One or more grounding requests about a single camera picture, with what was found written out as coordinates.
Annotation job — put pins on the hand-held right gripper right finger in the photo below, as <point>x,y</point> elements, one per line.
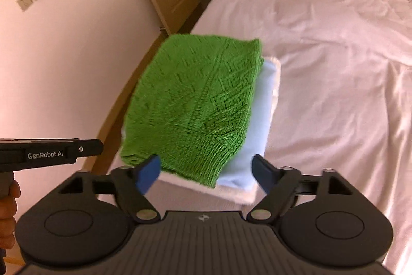
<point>262,173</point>

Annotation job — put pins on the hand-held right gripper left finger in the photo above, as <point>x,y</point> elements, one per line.
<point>148,173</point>

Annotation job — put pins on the green knit sweater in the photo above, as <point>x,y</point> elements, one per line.
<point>193,94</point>

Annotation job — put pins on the person's left hand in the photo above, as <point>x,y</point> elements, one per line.
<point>7,217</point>

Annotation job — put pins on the white fluffy folded cloth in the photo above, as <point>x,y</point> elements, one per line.
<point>238,197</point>

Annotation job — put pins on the light blue folded cloth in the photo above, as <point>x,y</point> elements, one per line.
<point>257,120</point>

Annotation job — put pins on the beige wall plate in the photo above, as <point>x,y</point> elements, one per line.
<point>24,2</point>

